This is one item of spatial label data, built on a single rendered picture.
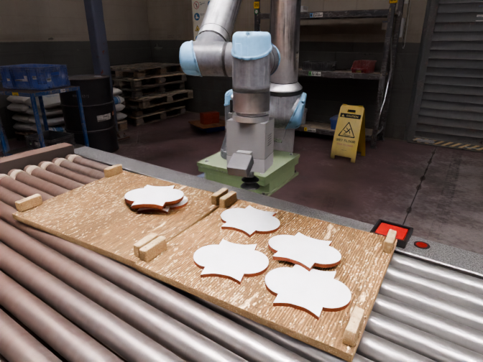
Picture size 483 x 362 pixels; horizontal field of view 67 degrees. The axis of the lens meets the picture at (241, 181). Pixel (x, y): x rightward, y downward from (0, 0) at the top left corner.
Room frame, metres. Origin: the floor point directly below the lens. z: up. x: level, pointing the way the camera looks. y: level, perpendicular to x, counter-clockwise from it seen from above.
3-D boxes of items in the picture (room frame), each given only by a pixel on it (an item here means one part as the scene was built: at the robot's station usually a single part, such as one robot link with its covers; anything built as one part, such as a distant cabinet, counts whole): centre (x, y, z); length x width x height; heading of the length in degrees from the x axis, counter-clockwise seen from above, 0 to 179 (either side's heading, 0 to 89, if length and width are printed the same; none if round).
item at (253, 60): (0.75, -0.02, 1.29); 0.09 x 0.08 x 0.11; 166
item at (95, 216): (0.84, 0.29, 0.93); 0.41 x 0.35 x 0.02; 60
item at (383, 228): (0.71, -0.34, 0.92); 0.06 x 0.06 x 0.01; 55
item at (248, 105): (0.74, -0.02, 1.21); 0.08 x 0.08 x 0.05
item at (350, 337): (0.41, -0.16, 0.95); 0.06 x 0.02 x 0.03; 149
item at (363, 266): (0.62, -0.06, 0.93); 0.41 x 0.35 x 0.02; 59
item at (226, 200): (0.84, 0.03, 0.95); 0.06 x 0.02 x 0.03; 149
